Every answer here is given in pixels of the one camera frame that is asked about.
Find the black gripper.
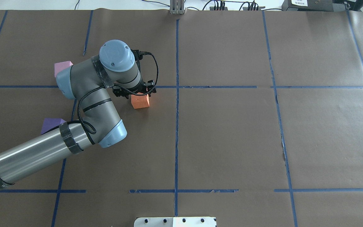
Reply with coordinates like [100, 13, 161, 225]
[112, 79, 157, 99]

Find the orange foam block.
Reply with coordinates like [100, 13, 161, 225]
[131, 95, 150, 109]

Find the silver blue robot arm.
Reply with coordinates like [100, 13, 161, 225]
[0, 40, 159, 191]

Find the pink foam block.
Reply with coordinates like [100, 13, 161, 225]
[54, 61, 73, 78]

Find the purple foam block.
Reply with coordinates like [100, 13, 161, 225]
[41, 118, 66, 135]

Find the black power strip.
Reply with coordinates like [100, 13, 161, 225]
[202, 0, 265, 11]

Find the black box with label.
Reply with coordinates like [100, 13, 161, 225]
[281, 0, 334, 12]

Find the aluminium frame post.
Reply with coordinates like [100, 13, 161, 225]
[170, 0, 186, 15]

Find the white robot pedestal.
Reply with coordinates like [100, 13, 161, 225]
[134, 216, 217, 227]

